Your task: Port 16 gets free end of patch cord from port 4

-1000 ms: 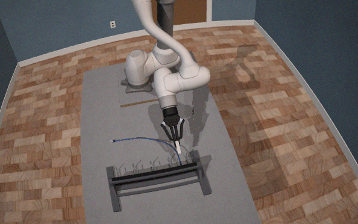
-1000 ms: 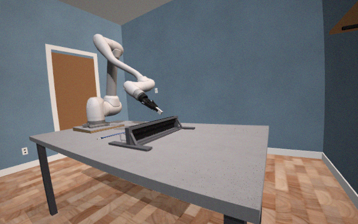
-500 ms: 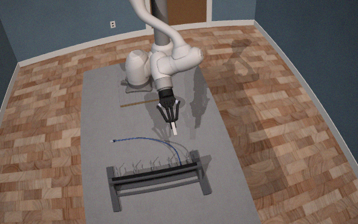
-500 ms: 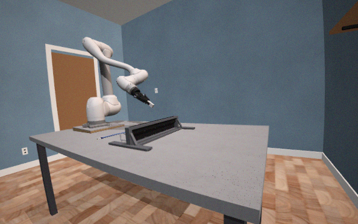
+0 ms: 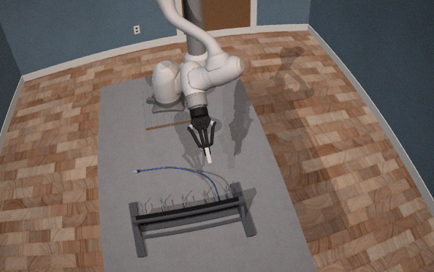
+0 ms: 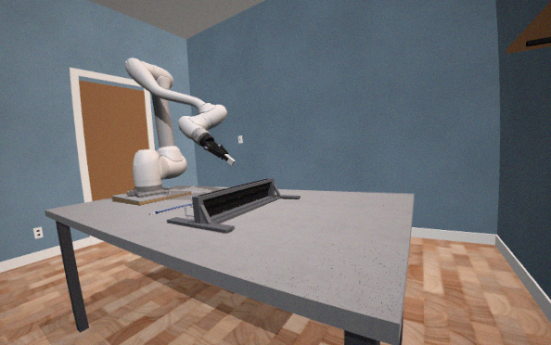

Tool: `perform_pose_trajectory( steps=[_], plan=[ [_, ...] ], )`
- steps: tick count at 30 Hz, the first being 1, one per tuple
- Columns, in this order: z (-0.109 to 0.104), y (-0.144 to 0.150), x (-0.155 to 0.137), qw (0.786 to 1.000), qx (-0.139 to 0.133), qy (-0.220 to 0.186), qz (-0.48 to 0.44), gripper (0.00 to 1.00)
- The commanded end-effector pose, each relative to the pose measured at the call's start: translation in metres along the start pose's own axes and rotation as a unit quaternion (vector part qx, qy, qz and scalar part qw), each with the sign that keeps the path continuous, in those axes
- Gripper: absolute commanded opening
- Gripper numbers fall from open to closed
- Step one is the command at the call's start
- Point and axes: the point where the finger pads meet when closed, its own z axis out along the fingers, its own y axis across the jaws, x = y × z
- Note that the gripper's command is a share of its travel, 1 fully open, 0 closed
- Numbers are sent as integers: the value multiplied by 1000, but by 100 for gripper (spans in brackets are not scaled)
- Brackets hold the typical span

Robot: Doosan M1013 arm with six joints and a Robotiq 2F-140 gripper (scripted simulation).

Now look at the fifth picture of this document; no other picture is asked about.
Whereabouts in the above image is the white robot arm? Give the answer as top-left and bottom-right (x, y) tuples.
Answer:
(146, 0), (245, 113)

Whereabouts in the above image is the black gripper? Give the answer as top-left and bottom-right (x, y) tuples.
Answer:
(187, 107), (216, 164)

